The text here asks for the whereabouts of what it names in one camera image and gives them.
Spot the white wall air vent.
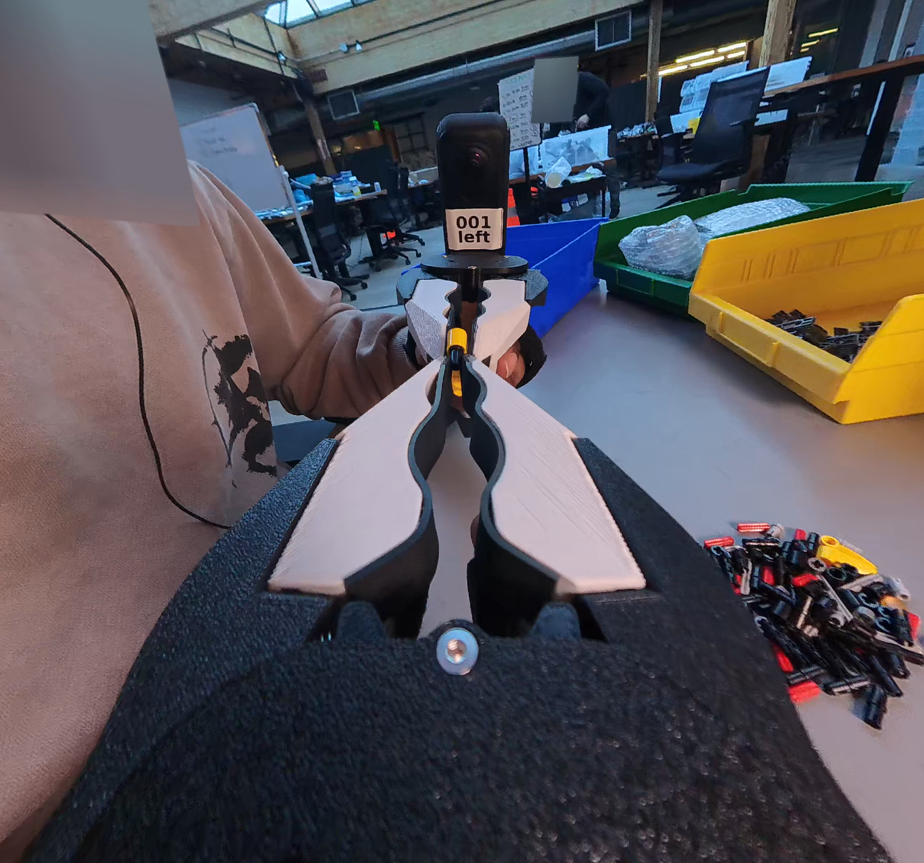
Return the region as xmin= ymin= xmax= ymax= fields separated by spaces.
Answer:
xmin=594 ymin=10 xmax=634 ymax=52

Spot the person's left hand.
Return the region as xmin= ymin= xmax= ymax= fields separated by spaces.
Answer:
xmin=498 ymin=340 xmax=533 ymax=388

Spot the blue plastic bin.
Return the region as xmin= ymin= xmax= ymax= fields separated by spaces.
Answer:
xmin=400 ymin=217 xmax=611 ymax=339

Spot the person's grey hoodie torso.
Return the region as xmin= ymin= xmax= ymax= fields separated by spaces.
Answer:
xmin=0 ymin=159 xmax=344 ymax=860

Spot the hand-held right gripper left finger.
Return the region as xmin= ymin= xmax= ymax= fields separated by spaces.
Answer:
xmin=267 ymin=358 xmax=443 ymax=639

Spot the yellow plastic bin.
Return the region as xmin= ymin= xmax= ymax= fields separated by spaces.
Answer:
xmin=688 ymin=198 xmax=924 ymax=425

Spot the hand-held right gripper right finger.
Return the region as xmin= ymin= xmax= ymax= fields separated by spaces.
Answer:
xmin=462 ymin=358 xmax=648 ymax=639

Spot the white printed wall paper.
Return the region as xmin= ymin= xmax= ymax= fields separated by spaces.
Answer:
xmin=498 ymin=69 xmax=542 ymax=151

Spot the grey desk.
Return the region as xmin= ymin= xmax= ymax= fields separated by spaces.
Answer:
xmin=426 ymin=279 xmax=924 ymax=857

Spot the clear plastic bag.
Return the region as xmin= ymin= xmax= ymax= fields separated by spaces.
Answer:
xmin=618 ymin=197 xmax=813 ymax=281

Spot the green plastic bin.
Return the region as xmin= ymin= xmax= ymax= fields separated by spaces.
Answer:
xmin=593 ymin=181 xmax=914 ymax=316

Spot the long yellow perforated beam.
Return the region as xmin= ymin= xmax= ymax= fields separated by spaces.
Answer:
xmin=445 ymin=328 xmax=468 ymax=400

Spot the person's left forearm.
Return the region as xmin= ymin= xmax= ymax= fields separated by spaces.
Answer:
xmin=267 ymin=279 xmax=420 ymax=420

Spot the dark background table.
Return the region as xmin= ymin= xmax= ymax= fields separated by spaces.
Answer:
xmin=758 ymin=55 xmax=924 ymax=184

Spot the thin wooden post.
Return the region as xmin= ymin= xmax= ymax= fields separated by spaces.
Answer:
xmin=302 ymin=87 xmax=339 ymax=177

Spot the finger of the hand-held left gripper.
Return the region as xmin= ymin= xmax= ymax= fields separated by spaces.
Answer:
xmin=404 ymin=280 xmax=454 ymax=366
xmin=471 ymin=284 xmax=533 ymax=373

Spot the black earphone cord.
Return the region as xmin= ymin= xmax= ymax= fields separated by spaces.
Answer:
xmin=45 ymin=214 xmax=232 ymax=531

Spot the pile of black red pins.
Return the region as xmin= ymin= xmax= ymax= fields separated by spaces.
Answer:
xmin=704 ymin=520 xmax=924 ymax=730

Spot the heap of dark grey plates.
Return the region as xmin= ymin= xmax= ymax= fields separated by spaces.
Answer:
xmin=764 ymin=309 xmax=885 ymax=362

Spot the slim wooden post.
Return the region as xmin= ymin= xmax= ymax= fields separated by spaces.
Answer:
xmin=646 ymin=0 xmax=667 ymax=121

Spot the thick wooden post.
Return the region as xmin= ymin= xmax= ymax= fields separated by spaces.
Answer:
xmin=758 ymin=0 xmax=809 ymax=70

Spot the black mesh office chair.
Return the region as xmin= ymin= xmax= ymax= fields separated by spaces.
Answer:
xmin=655 ymin=68 xmax=771 ymax=200

